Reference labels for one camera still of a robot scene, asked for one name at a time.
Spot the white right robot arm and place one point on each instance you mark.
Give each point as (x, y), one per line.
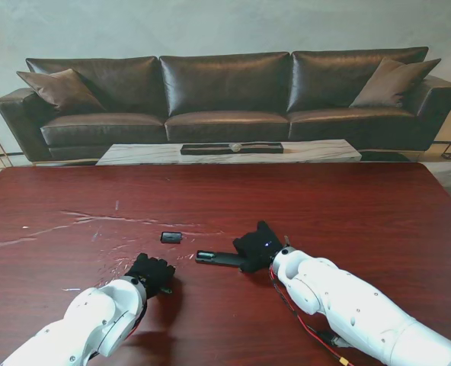
(343, 297)

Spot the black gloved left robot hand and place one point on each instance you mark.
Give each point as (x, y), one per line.
(153, 272)

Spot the black battery cover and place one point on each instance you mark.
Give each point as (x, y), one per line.
(171, 237)

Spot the black decorative tray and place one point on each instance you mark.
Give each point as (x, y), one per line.
(210, 150)

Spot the black remote control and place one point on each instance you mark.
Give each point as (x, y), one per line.
(225, 259)

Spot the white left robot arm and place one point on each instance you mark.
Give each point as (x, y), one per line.
(96, 316)

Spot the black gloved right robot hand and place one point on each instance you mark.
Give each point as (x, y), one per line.
(258, 248)

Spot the gold metal side table frame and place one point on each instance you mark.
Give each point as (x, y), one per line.
(4, 154)

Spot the brown throw cushion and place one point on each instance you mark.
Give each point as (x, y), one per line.
(57, 90)
(395, 85)

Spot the clear glass ball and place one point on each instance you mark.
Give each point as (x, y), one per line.
(236, 148)

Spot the dark brown leather sofa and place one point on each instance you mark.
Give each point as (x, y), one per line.
(225, 89)

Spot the white marble coffee table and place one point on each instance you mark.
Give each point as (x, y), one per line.
(141, 154)

